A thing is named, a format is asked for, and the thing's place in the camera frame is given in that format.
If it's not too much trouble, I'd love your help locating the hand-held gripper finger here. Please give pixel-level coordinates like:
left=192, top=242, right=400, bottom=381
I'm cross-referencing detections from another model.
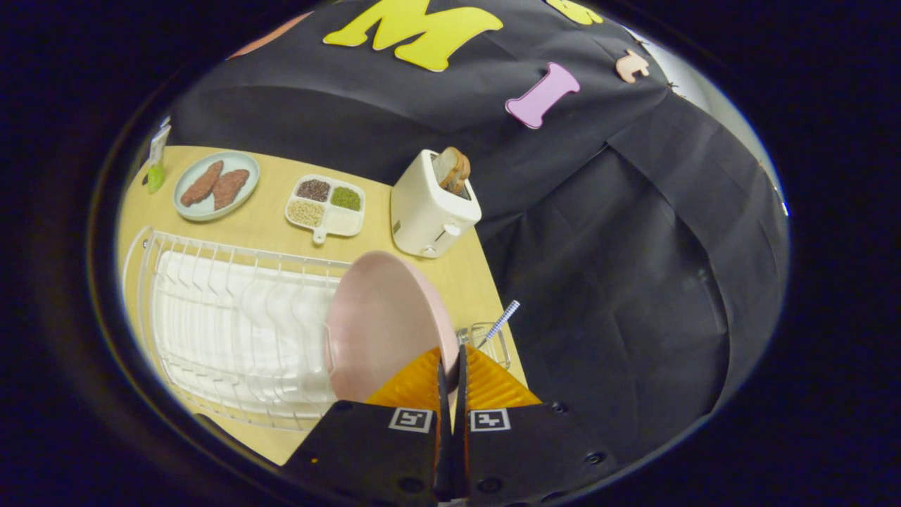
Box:
left=454, top=344, right=620, bottom=504
left=282, top=345, right=451, bottom=504

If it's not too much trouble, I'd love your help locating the clear basket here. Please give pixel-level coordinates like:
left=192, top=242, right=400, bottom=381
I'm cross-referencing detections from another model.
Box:
left=456, top=322, right=512, bottom=370

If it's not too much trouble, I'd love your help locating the blue checked handle spoon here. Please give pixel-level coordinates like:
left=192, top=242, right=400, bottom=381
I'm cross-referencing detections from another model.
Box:
left=481, top=300, right=520, bottom=349

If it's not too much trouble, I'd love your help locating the pink plate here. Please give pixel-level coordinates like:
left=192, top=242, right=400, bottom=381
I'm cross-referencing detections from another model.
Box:
left=324, top=251, right=460, bottom=403

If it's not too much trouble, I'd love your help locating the white wire dish rack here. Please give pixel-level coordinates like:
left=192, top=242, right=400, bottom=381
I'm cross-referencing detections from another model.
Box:
left=123, top=225, right=353, bottom=432

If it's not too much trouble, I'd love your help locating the light blue oval plate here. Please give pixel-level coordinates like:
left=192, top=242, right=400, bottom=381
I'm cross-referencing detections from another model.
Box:
left=173, top=151, right=260, bottom=223

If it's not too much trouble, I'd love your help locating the white toaster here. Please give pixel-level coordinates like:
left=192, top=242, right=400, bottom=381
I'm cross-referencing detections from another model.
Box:
left=390, top=149, right=482, bottom=259

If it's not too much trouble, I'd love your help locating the white divided grain tray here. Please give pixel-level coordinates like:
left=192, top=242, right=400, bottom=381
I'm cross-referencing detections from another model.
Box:
left=285, top=175, right=366, bottom=245

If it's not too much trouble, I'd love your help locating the brown bread slice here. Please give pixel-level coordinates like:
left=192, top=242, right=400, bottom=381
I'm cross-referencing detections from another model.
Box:
left=431, top=146, right=472, bottom=196

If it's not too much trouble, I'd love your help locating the brown sausage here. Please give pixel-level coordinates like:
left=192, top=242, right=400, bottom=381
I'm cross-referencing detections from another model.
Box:
left=180, top=161, right=225, bottom=207
left=213, top=169, right=251, bottom=210

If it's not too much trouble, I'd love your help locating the green and white bottle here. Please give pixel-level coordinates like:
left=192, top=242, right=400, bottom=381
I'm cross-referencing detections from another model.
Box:
left=146, top=125, right=172, bottom=194

